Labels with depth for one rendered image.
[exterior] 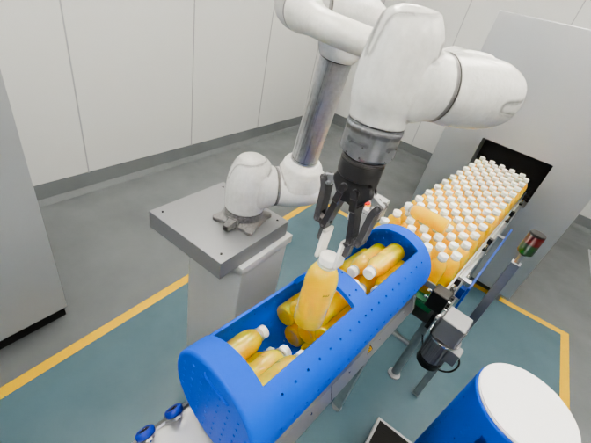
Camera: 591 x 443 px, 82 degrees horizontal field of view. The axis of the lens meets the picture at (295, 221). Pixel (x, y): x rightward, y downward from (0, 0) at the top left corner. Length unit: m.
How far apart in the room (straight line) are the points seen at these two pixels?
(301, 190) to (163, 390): 1.36
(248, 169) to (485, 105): 0.83
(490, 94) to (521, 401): 0.95
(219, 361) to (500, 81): 0.70
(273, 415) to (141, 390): 1.43
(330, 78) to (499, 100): 0.61
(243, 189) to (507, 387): 1.05
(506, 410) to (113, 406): 1.73
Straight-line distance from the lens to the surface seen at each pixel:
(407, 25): 0.50
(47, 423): 2.19
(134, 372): 2.22
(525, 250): 1.70
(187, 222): 1.35
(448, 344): 1.71
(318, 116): 1.16
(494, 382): 1.29
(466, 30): 5.58
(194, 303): 1.71
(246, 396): 0.76
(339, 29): 0.79
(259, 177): 1.23
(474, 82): 0.58
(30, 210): 1.99
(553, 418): 1.34
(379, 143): 0.53
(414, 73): 0.51
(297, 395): 0.84
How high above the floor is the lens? 1.89
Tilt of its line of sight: 35 degrees down
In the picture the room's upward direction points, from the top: 14 degrees clockwise
